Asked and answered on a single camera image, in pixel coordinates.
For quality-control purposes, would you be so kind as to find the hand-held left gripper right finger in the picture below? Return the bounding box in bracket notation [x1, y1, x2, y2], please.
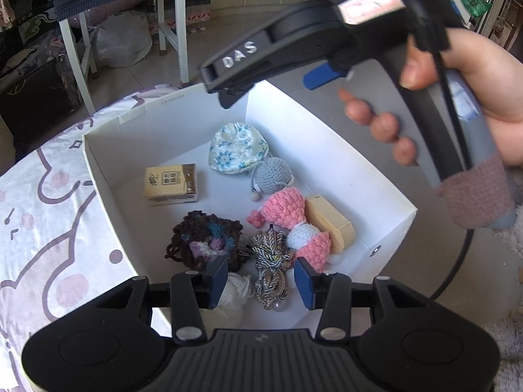
[294, 257, 428, 343]

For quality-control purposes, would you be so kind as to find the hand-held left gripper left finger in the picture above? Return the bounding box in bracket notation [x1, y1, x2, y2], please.
[95, 258, 228, 344]

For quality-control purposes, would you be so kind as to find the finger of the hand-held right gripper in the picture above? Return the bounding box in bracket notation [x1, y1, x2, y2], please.
[303, 63, 348, 90]
[218, 86, 251, 109]

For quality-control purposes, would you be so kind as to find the white yarn ball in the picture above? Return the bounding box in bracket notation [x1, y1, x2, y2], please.
[210, 271, 254, 327]

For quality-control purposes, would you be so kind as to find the silver braided cord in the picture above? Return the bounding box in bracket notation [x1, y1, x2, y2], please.
[241, 229, 295, 313]

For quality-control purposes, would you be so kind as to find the dark brown crochet pouch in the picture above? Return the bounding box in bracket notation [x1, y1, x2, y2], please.
[164, 211, 244, 272]

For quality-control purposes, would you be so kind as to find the blue floral fabric pouch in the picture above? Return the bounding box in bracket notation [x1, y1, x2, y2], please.
[210, 122, 269, 175]

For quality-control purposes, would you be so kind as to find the white cardboard box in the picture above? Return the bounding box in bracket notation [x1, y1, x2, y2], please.
[83, 79, 418, 331]

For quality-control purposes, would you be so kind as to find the wooden block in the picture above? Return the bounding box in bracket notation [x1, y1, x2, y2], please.
[306, 195, 354, 254]

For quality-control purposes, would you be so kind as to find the pink crochet doll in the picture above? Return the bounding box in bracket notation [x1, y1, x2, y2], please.
[246, 187, 344, 274]

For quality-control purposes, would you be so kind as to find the grey crochet toy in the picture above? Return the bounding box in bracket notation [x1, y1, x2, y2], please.
[247, 157, 295, 203]

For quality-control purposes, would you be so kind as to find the yellow tissue pack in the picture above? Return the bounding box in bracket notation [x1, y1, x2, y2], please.
[144, 163, 199, 207]

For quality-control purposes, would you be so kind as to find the person's right hand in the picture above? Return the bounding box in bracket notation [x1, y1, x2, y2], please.
[338, 28, 523, 168]

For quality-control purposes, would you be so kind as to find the translucent plastic bag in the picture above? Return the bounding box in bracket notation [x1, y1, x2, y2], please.
[94, 11, 153, 68]

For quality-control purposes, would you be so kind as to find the green shopping bag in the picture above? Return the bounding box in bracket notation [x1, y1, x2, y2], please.
[460, 0, 493, 19]

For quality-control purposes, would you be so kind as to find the white cartoon printed blanket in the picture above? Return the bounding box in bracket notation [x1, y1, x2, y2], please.
[0, 86, 180, 392]

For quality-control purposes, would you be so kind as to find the black bag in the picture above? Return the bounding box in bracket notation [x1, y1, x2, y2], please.
[0, 59, 80, 121]

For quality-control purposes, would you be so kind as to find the cream hard-shell suitcase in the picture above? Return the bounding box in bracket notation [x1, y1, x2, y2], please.
[0, 114, 17, 176]

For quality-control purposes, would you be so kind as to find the hanging pink scarf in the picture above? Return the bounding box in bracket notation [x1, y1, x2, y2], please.
[0, 0, 17, 31]

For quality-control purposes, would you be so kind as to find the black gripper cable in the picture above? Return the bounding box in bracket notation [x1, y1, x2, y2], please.
[384, 0, 477, 301]

